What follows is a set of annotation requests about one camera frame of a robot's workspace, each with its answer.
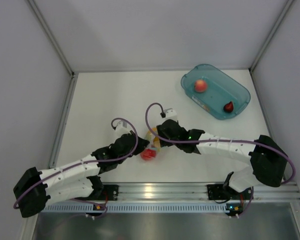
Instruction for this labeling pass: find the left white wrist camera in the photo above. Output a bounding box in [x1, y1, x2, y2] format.
[111, 119, 130, 137]

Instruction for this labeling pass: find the clear zip top bag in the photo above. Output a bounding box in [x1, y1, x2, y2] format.
[139, 126, 166, 166]

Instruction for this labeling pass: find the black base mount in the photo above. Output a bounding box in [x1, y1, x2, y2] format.
[98, 184, 119, 201]
[206, 183, 231, 202]

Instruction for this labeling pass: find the aluminium mounting rail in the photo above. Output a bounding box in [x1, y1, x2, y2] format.
[103, 182, 300, 203]

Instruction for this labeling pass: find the red fake tomato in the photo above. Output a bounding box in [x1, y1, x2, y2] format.
[140, 148, 157, 161]

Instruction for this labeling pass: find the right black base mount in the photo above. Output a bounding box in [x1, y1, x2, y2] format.
[206, 183, 231, 202]

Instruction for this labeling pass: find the yellow green fake mango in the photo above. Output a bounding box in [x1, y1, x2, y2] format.
[145, 127, 161, 149]

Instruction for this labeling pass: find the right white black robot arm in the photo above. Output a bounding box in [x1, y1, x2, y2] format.
[156, 119, 288, 199]

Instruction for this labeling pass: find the purple cable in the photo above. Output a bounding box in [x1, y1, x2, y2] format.
[144, 102, 297, 186]
[12, 117, 140, 210]

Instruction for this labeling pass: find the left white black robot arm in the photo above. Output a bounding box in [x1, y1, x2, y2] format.
[13, 132, 150, 218]

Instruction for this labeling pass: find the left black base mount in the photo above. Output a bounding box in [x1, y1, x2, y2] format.
[98, 184, 119, 201]

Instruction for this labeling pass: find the slotted cable duct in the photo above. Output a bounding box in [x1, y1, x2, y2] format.
[43, 201, 240, 214]

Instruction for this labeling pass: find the pink fake peach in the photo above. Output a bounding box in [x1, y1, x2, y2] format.
[194, 79, 208, 93]

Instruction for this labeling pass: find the teal plastic bin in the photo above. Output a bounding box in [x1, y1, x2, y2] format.
[180, 64, 251, 120]

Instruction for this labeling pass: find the dark red fake fig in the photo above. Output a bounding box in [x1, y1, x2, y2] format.
[223, 101, 234, 113]

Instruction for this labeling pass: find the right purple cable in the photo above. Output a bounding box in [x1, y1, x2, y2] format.
[144, 102, 297, 186]

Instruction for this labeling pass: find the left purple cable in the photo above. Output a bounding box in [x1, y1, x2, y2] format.
[12, 117, 140, 210]

